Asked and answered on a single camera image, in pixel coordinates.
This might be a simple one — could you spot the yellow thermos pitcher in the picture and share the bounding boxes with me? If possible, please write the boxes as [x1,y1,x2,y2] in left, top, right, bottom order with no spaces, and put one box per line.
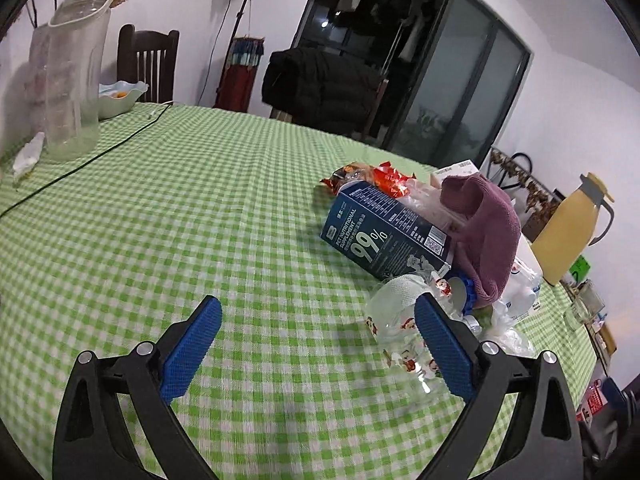
[530,172,616,287]

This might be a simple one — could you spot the black padded jacket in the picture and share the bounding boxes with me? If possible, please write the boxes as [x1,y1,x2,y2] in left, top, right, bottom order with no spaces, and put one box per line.
[261,49,386,136]

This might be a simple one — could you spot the red boxes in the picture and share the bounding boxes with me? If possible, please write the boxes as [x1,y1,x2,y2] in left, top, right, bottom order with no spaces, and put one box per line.
[577,380,606,423]

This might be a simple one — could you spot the blue ridged lid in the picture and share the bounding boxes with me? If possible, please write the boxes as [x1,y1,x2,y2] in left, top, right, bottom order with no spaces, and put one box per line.
[446,272,482,317]

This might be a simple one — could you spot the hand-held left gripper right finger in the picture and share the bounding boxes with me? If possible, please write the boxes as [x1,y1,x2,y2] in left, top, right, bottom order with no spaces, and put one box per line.
[414,292,587,480]

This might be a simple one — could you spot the clear plastic water pitcher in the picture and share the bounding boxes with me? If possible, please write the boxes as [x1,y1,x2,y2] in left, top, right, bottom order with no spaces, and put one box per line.
[42,0,113,162]

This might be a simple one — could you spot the orange printed snack packet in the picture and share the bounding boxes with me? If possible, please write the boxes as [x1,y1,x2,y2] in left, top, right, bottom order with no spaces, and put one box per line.
[320,162,373,195]

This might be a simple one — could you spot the clear glass vase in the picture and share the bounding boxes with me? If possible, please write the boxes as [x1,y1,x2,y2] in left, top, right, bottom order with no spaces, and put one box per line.
[24,24,56,133]

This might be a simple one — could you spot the purple cloth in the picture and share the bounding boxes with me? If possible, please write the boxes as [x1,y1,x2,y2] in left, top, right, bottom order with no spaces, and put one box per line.
[439,174,522,308]

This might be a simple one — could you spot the red snack wrapper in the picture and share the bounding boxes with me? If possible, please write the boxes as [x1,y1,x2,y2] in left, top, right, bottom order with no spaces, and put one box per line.
[370,160,418,198]

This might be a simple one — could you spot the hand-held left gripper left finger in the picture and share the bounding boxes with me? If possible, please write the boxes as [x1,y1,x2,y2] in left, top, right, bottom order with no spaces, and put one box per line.
[51,296,224,480]

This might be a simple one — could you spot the red cloth with striped trim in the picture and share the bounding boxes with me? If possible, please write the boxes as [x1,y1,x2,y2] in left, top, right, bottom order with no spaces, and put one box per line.
[215,35,266,111]

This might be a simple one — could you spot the tissue pack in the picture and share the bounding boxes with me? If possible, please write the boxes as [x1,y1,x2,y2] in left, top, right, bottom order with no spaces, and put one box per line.
[431,160,481,188]

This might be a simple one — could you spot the sliding glass door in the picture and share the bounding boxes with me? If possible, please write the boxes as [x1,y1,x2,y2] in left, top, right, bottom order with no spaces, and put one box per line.
[292,0,531,168]

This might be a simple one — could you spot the black cable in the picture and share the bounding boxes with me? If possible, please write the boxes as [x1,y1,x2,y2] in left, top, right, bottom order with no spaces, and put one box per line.
[0,104,173,217]

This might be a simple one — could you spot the pale blue wavy bowl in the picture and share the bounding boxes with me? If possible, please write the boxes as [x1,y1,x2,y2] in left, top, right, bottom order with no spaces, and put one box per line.
[97,80,150,120]

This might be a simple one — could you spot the folding table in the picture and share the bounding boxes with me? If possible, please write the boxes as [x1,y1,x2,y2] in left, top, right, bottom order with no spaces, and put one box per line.
[562,280,618,366]

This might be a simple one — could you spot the clear plastic bottle white label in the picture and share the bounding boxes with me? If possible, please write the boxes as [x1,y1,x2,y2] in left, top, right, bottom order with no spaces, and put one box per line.
[492,255,544,323]

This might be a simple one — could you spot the clear plastic packaging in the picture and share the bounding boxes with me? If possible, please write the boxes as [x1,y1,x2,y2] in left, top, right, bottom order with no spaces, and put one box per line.
[400,180,461,233]

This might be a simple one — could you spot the crumpled white tissue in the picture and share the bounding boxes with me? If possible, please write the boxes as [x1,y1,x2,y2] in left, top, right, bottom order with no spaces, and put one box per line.
[12,132,46,181]

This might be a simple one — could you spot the green checked tablecloth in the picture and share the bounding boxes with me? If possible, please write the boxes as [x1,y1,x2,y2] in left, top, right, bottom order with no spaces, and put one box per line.
[0,101,601,480]

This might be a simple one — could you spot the dark blue carton box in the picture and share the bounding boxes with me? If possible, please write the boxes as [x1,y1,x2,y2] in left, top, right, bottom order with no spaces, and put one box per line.
[320,182,456,281]

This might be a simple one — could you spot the clothes drying rack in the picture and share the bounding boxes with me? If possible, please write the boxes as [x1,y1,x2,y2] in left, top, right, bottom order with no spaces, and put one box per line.
[487,147,566,241]

